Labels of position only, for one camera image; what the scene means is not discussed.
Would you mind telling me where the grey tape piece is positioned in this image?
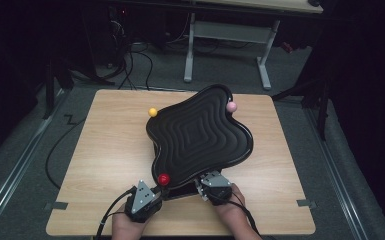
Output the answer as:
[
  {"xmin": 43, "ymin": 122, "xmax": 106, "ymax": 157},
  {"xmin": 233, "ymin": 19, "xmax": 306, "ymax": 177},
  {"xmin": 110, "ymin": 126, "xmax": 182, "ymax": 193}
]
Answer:
[
  {"xmin": 50, "ymin": 201, "xmax": 70, "ymax": 211},
  {"xmin": 296, "ymin": 198, "xmax": 316, "ymax": 209}
]

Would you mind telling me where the black glossy rack base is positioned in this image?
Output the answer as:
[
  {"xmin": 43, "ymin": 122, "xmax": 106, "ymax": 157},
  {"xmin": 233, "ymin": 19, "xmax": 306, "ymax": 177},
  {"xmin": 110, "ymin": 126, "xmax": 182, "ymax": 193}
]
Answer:
[{"xmin": 164, "ymin": 182, "xmax": 202, "ymax": 202}]

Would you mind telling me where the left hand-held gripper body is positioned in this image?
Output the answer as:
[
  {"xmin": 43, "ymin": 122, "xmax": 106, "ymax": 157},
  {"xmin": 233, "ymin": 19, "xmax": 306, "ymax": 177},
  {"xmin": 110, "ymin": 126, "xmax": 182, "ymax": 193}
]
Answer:
[{"xmin": 124, "ymin": 179, "xmax": 164, "ymax": 224}]

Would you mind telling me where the red ball knob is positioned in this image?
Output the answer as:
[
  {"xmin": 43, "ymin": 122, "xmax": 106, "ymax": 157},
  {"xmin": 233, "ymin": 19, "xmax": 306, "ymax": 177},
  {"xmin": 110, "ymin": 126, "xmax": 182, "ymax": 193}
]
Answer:
[{"xmin": 157, "ymin": 173, "xmax": 171, "ymax": 187}]

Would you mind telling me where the grey metal-frame desk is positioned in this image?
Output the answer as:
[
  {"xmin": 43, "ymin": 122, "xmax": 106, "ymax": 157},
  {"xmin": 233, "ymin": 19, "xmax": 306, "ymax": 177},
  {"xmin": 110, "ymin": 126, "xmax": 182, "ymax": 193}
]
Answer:
[{"xmin": 183, "ymin": 0, "xmax": 324, "ymax": 91}]

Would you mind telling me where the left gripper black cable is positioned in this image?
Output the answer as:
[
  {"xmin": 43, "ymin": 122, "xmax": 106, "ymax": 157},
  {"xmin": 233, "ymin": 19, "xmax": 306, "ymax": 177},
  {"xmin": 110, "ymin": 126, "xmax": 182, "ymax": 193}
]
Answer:
[{"xmin": 94, "ymin": 187, "xmax": 138, "ymax": 240}]

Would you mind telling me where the person's right hand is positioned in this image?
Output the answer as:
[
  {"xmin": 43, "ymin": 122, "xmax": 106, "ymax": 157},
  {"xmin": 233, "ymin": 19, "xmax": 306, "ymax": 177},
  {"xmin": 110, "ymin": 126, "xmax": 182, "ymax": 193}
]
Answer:
[{"xmin": 213, "ymin": 183, "xmax": 248, "ymax": 231}]

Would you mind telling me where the bundle of black cables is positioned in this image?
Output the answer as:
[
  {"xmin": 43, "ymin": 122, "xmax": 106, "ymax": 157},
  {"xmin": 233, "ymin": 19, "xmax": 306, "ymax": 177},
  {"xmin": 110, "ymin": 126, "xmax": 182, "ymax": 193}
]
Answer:
[{"xmin": 108, "ymin": 6, "xmax": 155, "ymax": 92}]

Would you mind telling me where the black metal stand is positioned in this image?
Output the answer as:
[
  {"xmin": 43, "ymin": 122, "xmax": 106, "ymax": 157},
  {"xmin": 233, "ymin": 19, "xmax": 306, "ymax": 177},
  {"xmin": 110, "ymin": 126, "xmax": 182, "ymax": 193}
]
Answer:
[
  {"xmin": 42, "ymin": 59, "xmax": 116, "ymax": 120},
  {"xmin": 271, "ymin": 75, "xmax": 332, "ymax": 141}
]

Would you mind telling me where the person's left hand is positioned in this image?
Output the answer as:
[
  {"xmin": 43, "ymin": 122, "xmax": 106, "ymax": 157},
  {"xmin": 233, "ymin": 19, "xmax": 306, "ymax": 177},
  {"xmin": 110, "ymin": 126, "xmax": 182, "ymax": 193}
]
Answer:
[{"xmin": 111, "ymin": 203, "xmax": 151, "ymax": 236}]

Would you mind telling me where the black floor cable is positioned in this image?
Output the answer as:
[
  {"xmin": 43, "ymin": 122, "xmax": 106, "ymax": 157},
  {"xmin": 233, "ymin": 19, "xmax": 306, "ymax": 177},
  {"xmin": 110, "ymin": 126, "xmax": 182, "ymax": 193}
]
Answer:
[{"xmin": 45, "ymin": 114, "xmax": 88, "ymax": 190}]

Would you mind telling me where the black wavy rack tray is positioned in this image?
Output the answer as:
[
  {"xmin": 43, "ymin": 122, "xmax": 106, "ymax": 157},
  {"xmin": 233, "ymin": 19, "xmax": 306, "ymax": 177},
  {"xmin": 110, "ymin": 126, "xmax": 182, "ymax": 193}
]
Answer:
[{"xmin": 145, "ymin": 83, "xmax": 254, "ymax": 189}]

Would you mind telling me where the aluminium floor rail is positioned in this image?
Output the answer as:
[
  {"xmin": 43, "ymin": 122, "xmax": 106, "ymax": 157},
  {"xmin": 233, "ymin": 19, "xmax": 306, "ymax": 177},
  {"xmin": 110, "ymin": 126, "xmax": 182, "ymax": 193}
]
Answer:
[
  {"xmin": 0, "ymin": 89, "xmax": 68, "ymax": 236},
  {"xmin": 303, "ymin": 106, "xmax": 372, "ymax": 240}
]

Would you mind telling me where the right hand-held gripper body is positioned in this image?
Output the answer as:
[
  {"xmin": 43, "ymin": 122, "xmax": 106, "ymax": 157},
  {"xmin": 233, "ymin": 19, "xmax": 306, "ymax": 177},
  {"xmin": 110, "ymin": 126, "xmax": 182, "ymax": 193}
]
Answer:
[{"xmin": 194, "ymin": 170, "xmax": 233, "ymax": 206}]

